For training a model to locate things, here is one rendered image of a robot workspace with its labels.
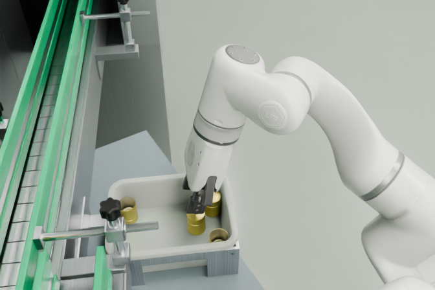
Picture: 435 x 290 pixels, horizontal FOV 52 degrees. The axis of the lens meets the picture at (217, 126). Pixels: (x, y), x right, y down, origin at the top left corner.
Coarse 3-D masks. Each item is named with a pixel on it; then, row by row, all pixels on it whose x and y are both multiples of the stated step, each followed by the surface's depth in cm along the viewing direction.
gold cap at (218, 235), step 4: (212, 232) 80; (216, 232) 81; (220, 232) 81; (224, 232) 80; (208, 236) 79; (212, 236) 81; (216, 236) 81; (220, 236) 81; (224, 236) 81; (228, 236) 79; (212, 240) 81; (216, 240) 81; (220, 240) 81; (224, 240) 82
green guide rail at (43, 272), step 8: (40, 256) 59; (48, 256) 60; (40, 264) 58; (48, 264) 59; (40, 272) 57; (48, 272) 59; (40, 280) 56; (48, 280) 59; (56, 280) 63; (32, 288) 55; (40, 288) 55; (48, 288) 60; (56, 288) 62
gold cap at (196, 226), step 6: (186, 216) 82; (192, 216) 82; (198, 216) 82; (204, 216) 82; (192, 222) 82; (198, 222) 82; (204, 222) 83; (192, 228) 83; (198, 228) 83; (204, 228) 84; (192, 234) 84; (198, 234) 84
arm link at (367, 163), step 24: (312, 72) 63; (312, 96) 62; (336, 96) 66; (336, 120) 67; (360, 120) 63; (336, 144) 66; (360, 144) 61; (384, 144) 60; (360, 168) 59; (384, 168) 58; (360, 192) 60
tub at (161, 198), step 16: (160, 176) 86; (176, 176) 86; (112, 192) 83; (128, 192) 86; (144, 192) 87; (160, 192) 87; (176, 192) 88; (192, 192) 88; (224, 192) 83; (144, 208) 89; (160, 208) 89; (176, 208) 89; (224, 208) 83; (160, 224) 86; (176, 224) 86; (208, 224) 86; (224, 224) 84; (128, 240) 83; (144, 240) 83; (160, 240) 83; (176, 240) 83; (192, 240) 83; (208, 240) 83; (144, 256) 73; (160, 256) 74
